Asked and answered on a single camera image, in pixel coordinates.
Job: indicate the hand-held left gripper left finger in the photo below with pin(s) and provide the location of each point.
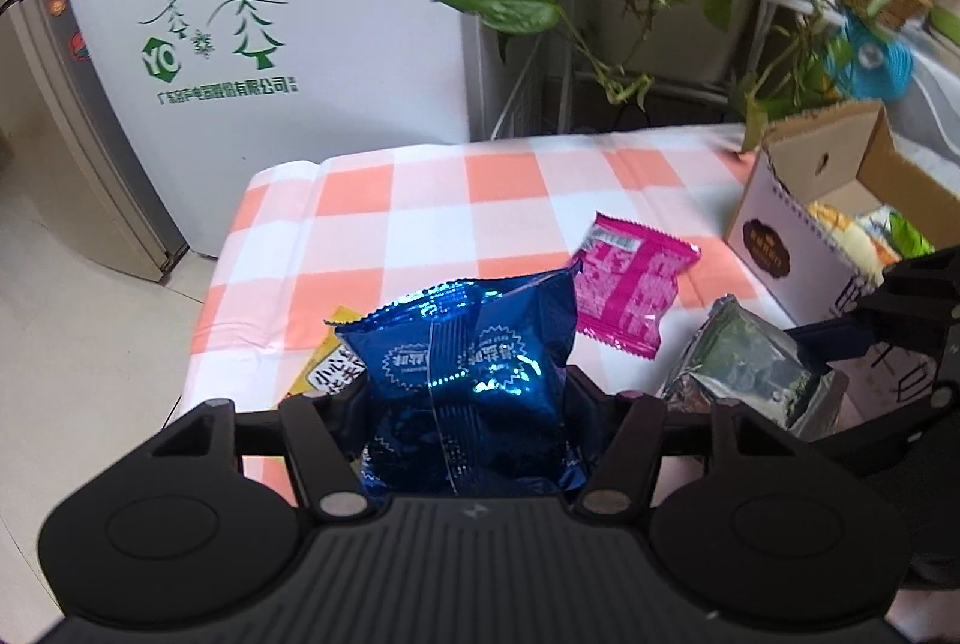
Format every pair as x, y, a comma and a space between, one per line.
315, 438

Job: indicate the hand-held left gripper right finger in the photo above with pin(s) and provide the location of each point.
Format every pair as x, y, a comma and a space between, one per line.
637, 438

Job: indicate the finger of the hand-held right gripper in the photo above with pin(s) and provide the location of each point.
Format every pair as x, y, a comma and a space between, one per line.
900, 426
832, 338

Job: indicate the silver dark green snack packet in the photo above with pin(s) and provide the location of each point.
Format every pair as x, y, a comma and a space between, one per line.
750, 367

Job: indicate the cardboard box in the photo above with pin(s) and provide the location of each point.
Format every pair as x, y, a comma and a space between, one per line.
795, 217

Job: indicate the blue foil snack packet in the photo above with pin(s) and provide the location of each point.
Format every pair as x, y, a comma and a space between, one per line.
472, 374

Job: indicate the yellow white snack packet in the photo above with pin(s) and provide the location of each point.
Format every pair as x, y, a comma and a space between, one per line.
851, 239

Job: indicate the bright green snack packet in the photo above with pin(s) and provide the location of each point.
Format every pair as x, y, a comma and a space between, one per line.
911, 235

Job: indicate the pink snack packet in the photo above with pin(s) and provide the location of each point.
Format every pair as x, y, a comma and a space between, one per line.
634, 277

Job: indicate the grey patterned table cover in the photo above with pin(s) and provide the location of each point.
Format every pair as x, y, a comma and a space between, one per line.
934, 104

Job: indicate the orange white checkered tablecloth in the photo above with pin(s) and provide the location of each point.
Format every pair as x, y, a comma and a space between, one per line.
450, 209

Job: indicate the blue round knitted item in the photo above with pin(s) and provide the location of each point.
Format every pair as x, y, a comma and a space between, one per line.
870, 56

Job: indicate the white refrigerator with green print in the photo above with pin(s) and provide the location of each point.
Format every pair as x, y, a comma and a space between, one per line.
262, 14

